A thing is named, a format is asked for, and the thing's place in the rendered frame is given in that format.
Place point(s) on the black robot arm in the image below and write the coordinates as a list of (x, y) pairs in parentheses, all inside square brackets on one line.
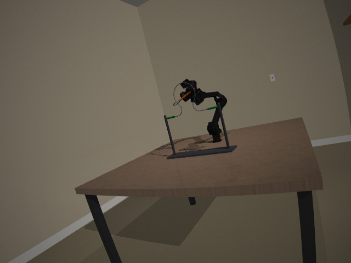
[(213, 127)]

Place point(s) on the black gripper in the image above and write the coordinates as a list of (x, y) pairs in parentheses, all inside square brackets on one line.
[(192, 94)]

